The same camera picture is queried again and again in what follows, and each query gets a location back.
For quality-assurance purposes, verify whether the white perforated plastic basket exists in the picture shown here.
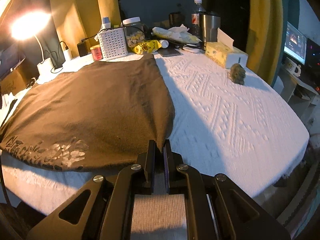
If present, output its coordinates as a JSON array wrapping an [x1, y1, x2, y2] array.
[[97, 28, 128, 60]]

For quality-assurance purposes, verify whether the brown cardboard box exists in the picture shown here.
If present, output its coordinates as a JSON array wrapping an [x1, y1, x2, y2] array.
[[1, 58, 39, 95]]

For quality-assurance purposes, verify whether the black phone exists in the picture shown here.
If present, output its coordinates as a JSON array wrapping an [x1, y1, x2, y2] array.
[[157, 47, 181, 57]]

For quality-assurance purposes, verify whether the small dark fuzzy object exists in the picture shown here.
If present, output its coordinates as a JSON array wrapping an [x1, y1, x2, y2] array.
[[230, 63, 246, 85]]

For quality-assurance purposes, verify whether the blue white spray bottle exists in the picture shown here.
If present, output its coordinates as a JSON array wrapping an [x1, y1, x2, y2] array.
[[100, 17, 111, 31]]

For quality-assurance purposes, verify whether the white mug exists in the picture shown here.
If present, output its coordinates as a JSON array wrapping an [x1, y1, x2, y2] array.
[[284, 58, 302, 77]]

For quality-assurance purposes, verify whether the white desk lamp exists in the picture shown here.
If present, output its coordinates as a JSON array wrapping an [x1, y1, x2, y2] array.
[[9, 10, 57, 77]]

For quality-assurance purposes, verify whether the black power adapter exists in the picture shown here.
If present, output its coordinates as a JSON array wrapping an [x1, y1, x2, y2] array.
[[77, 41, 88, 57]]

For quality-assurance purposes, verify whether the white crumpled plastic bag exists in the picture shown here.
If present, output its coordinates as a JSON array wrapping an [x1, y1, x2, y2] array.
[[152, 24, 202, 44]]

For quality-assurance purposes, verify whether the plastic water bottle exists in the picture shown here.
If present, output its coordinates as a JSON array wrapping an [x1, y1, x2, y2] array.
[[191, 0, 205, 38]]

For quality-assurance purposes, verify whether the red round tin can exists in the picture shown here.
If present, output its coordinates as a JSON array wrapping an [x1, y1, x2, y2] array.
[[90, 44, 103, 61]]

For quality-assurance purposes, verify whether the white usb charger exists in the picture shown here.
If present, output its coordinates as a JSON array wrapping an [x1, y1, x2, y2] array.
[[63, 49, 73, 61]]

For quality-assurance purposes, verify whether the stainless steel tumbler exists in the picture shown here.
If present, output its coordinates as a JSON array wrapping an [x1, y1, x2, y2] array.
[[200, 12, 221, 50]]

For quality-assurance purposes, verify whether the white power strip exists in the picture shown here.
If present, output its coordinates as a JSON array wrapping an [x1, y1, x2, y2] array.
[[52, 54, 94, 74]]

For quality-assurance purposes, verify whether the yellow tissue box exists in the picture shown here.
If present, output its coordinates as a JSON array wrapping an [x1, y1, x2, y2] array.
[[205, 42, 248, 69]]

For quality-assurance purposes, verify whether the yellow snack bag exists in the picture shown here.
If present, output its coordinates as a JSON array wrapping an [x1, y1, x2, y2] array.
[[132, 40, 162, 55]]

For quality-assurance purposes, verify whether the clear jar white lid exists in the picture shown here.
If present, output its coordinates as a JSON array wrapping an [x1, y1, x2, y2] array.
[[122, 17, 145, 48]]

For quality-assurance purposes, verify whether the dark brown t-shirt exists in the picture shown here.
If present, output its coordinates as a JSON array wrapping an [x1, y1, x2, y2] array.
[[1, 54, 175, 172]]

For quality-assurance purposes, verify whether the computer monitor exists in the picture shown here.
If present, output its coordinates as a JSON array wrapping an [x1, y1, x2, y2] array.
[[284, 22, 307, 65]]

